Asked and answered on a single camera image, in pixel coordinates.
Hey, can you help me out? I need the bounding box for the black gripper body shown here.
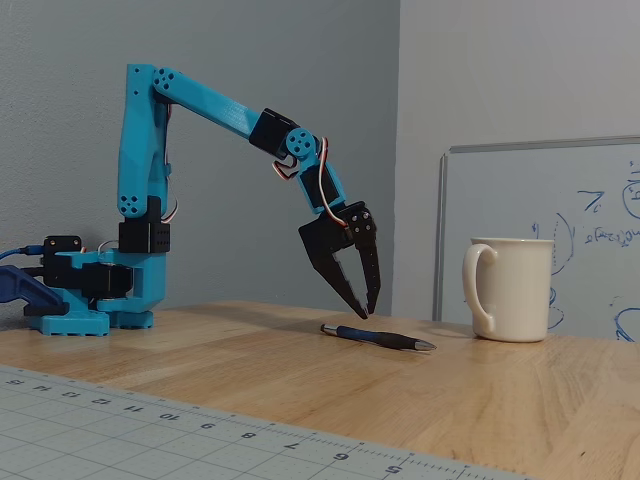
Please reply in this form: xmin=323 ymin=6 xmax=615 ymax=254
xmin=297 ymin=200 xmax=370 ymax=263

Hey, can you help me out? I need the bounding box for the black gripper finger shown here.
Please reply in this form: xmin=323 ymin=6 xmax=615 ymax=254
xmin=347 ymin=206 xmax=383 ymax=315
xmin=309 ymin=249 xmax=371 ymax=321

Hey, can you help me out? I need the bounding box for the blue robot arm with base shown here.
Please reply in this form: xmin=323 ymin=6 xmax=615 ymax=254
xmin=24 ymin=63 xmax=350 ymax=337

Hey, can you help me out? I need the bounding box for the dark blue ballpoint pen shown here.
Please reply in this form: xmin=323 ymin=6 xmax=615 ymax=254
xmin=319 ymin=322 xmax=438 ymax=353

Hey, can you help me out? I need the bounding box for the cream ceramic mug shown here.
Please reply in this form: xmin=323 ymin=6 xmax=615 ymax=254
xmin=461 ymin=236 xmax=556 ymax=344

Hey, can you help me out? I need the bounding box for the whiteboard with blue writing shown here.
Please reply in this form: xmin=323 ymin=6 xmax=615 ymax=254
xmin=431 ymin=134 xmax=640 ymax=344

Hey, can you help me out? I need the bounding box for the black motor controller board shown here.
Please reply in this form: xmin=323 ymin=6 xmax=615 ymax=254
xmin=41 ymin=235 xmax=84 ymax=289

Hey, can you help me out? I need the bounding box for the grey gridded cutting mat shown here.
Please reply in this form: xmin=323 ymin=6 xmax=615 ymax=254
xmin=0 ymin=363 xmax=544 ymax=480

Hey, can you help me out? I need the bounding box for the dark blue table clamp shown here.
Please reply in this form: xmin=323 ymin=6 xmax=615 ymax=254
xmin=0 ymin=264 xmax=70 ymax=318

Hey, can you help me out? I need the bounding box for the wrist servo cable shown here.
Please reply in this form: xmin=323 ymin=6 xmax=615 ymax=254
xmin=271 ymin=135 xmax=351 ymax=233

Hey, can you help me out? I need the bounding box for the shoulder servo cable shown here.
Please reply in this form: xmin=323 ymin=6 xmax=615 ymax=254
xmin=158 ymin=99 xmax=180 ymax=225

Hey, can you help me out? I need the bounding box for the blue usb cable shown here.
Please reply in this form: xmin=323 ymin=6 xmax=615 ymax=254
xmin=0 ymin=244 xmax=45 ymax=262

